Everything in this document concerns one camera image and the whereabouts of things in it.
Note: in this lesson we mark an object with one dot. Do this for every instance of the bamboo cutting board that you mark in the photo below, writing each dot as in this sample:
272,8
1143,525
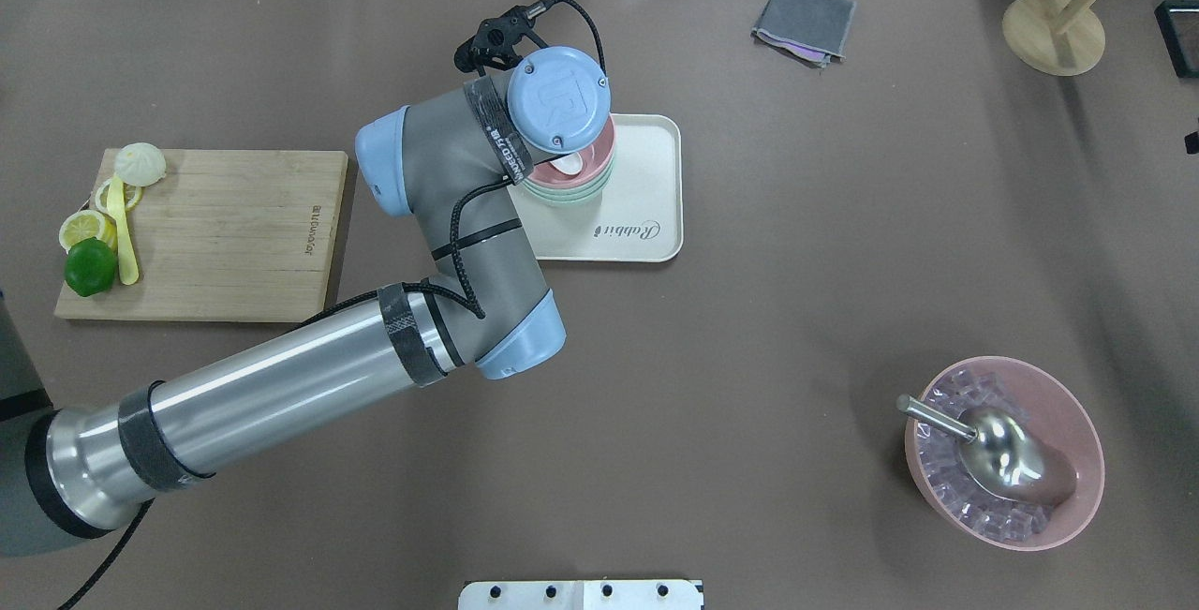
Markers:
231,236

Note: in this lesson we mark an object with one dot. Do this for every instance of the lemon ring slice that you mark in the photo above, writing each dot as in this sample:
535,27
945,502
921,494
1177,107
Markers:
132,197

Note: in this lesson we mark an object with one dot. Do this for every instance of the metal ice scoop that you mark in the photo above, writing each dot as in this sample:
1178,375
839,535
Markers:
998,454

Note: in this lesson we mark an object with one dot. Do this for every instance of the large pink ice bowl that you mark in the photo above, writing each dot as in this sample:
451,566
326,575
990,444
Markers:
1047,409

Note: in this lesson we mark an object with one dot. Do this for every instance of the lemon half slice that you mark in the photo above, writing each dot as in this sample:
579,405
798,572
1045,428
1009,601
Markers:
84,225

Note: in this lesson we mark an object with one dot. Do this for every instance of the white ceramic spoon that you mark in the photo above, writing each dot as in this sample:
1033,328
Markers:
569,165

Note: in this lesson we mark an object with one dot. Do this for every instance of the small pink bowl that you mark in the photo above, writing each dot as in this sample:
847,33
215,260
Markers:
598,155

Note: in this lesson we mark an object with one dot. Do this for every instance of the green bowl stack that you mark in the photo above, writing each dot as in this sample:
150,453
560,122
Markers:
559,190

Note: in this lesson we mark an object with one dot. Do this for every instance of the cream rabbit tray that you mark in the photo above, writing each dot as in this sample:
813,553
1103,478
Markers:
639,214

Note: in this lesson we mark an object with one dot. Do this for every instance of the wooden cup tree stand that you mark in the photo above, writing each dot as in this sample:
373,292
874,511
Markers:
1062,38

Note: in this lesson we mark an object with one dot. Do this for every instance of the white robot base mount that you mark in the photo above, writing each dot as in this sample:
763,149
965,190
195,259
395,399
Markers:
667,593

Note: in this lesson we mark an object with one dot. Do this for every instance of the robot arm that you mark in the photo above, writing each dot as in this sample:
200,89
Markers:
71,476

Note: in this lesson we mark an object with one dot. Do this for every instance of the yellow plastic spoon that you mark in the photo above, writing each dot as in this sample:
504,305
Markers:
127,263

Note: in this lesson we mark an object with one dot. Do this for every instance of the grey purple cloth stack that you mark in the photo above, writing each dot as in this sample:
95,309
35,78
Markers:
814,31

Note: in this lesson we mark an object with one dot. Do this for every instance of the green lime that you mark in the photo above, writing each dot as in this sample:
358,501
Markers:
90,267

